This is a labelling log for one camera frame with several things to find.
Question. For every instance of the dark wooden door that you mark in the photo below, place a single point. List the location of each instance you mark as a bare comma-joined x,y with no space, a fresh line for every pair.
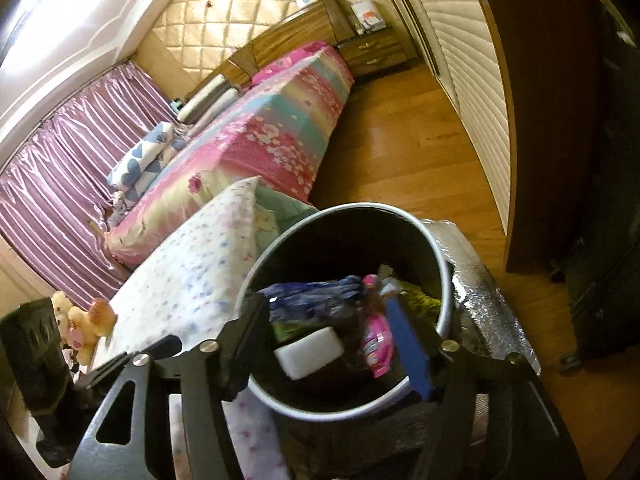
540,135

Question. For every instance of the white styrofoam block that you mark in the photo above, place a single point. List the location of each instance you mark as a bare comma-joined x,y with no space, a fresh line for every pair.
310,352

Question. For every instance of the wooden headboard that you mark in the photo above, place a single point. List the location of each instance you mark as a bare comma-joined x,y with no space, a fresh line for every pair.
290,35

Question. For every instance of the cream teddy bear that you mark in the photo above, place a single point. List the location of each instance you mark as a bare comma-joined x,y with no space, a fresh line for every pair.
75,327

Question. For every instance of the pink pillow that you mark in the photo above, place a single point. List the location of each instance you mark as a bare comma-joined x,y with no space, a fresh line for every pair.
285,62

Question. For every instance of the cream sliding wardrobe doors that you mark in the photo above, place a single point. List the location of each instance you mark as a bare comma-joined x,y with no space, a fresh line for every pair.
465,35

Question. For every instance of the bed with pink floral sheet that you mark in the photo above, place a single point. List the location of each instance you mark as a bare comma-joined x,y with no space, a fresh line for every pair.
250,135

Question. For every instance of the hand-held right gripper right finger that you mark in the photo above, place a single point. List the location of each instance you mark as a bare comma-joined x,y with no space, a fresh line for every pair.
410,350

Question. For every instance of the silver foil insulated bag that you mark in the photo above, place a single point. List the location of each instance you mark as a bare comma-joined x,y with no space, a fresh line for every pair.
485,300

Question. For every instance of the wooden nightstand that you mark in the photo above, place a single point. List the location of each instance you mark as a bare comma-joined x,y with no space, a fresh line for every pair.
375,52

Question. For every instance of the pink snack wrapper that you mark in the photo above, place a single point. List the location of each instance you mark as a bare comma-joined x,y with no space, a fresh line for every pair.
375,345

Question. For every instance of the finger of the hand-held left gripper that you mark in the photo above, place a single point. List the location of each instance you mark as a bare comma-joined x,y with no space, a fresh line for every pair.
160,347

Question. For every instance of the black suitcase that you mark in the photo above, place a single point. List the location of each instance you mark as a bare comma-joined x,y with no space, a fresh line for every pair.
610,210

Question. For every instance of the blue crinkled snack bag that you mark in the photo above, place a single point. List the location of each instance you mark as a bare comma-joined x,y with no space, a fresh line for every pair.
310,295

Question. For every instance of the green box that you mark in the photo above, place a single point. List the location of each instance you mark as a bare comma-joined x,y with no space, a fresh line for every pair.
420,302

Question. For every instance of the striped pillow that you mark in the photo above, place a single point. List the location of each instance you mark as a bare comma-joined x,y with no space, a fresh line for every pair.
205,96

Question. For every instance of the white trash bin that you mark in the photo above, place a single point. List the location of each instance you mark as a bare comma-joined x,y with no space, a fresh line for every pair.
350,240

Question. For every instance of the yellow red apple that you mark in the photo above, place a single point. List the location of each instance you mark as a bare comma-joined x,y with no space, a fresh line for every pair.
103,315

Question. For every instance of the white orange box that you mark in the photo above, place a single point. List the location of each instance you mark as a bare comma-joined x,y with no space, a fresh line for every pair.
367,17

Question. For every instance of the small white device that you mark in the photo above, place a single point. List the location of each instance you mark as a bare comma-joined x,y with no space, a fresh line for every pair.
305,1

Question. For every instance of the teal bedsheet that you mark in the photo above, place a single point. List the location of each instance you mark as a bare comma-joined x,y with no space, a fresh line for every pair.
285,210

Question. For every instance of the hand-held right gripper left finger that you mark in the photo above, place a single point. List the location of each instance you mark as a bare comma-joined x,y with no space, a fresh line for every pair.
245,350

